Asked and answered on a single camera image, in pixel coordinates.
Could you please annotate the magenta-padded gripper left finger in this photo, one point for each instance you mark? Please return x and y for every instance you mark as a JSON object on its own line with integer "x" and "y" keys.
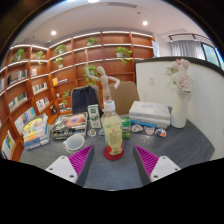
{"x": 65, "y": 166}

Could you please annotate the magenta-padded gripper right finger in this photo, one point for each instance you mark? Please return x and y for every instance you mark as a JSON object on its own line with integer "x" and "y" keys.
{"x": 161, "y": 166}

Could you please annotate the clear bottle with yellow drink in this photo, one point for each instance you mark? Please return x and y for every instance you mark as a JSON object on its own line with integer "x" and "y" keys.
{"x": 112, "y": 133}

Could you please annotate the white patterned mug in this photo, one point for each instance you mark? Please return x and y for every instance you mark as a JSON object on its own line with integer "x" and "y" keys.
{"x": 74, "y": 143}

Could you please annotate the small painted stone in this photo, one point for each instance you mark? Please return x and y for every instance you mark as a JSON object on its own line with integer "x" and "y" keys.
{"x": 137, "y": 128}
{"x": 149, "y": 130}
{"x": 101, "y": 132}
{"x": 91, "y": 132}
{"x": 160, "y": 132}

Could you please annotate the dark galaxy-cover book stack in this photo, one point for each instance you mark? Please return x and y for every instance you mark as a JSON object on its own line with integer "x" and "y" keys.
{"x": 68, "y": 125}

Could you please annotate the flat round red coaster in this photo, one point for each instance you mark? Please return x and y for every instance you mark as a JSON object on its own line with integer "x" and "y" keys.
{"x": 108, "y": 156}

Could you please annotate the colourful book stack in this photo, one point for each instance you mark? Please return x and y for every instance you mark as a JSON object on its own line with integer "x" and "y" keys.
{"x": 35, "y": 131}

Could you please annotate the small green carton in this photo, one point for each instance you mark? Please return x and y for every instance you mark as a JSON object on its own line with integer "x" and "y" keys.
{"x": 126, "y": 128}

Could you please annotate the white book stack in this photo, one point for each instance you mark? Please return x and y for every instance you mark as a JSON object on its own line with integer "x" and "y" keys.
{"x": 150, "y": 113}

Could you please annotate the tall white green carton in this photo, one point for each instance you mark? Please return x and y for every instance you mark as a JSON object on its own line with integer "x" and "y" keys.
{"x": 94, "y": 116}

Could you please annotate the white vase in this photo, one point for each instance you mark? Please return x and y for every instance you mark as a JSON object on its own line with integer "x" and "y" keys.
{"x": 180, "y": 111}

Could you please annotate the navy blue chair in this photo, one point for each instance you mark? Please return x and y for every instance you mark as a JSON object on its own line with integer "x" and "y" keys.
{"x": 85, "y": 100}

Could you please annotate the white partition with black edge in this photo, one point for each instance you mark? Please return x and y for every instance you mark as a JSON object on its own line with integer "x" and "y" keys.
{"x": 206, "y": 106}

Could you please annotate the pink white flower bouquet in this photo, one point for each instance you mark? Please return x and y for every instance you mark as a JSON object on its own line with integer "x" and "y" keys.
{"x": 180, "y": 78}

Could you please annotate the wooden artist mannequin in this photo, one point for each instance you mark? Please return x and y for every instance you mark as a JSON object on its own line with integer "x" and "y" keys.
{"x": 104, "y": 81}

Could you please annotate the wooden shelf unit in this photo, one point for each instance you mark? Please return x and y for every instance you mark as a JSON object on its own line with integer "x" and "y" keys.
{"x": 110, "y": 66}

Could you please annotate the grey curtain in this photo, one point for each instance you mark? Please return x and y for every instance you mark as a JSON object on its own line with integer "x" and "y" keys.
{"x": 186, "y": 50}

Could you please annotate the window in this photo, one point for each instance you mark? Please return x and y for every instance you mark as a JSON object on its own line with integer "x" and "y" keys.
{"x": 211, "y": 55}

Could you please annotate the black curtain rail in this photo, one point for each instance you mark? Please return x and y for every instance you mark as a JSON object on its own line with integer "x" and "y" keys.
{"x": 186, "y": 35}

